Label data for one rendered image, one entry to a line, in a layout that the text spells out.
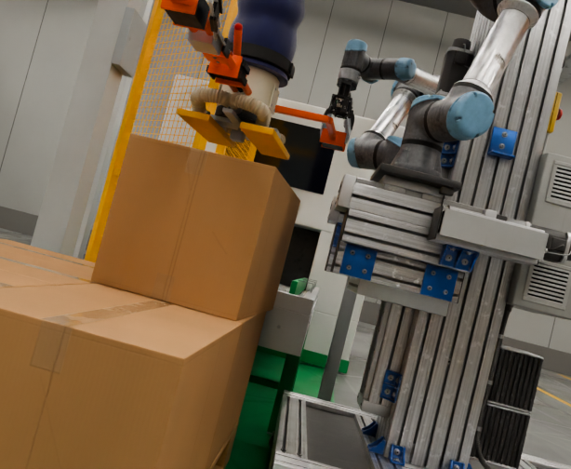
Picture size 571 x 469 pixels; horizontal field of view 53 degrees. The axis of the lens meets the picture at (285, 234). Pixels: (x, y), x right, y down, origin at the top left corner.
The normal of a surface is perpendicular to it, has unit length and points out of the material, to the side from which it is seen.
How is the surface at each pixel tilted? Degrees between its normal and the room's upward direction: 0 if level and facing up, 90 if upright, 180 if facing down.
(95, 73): 90
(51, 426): 90
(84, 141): 90
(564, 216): 90
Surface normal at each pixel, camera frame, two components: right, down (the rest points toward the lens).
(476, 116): 0.33, 0.17
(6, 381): -0.07, -0.07
